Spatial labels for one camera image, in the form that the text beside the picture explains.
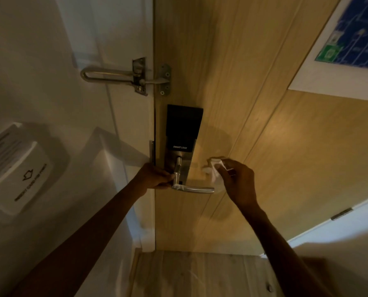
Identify white cleaning cloth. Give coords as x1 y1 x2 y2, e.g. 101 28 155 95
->
202 156 234 185

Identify white door frame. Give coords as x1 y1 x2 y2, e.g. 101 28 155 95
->
55 0 156 253

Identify person's left forearm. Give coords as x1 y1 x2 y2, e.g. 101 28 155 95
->
9 182 142 297

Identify silver door lever handle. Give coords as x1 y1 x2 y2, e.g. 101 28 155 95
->
172 157 215 194

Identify person's right hand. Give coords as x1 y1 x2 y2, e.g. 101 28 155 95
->
216 159 261 212

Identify metal door hinge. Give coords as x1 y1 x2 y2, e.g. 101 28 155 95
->
330 207 353 221

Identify person's right forearm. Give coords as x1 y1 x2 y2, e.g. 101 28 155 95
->
245 205 331 297

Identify wooden door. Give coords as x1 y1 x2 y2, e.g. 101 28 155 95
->
154 0 368 257

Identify metal swing bar door guard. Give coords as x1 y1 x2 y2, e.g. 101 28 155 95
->
80 57 155 96

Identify black and silver door lock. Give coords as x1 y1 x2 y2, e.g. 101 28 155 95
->
164 104 204 184

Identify person's left hand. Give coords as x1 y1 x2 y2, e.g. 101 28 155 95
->
134 163 176 196

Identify white printed card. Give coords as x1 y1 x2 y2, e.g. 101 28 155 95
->
0 122 33 183

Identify metal door guard catch plate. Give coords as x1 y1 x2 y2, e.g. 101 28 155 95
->
145 64 172 96

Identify white key card holder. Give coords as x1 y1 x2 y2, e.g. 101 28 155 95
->
0 140 53 216

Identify blue evacuation plan poster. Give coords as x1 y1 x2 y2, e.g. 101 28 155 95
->
288 0 368 103

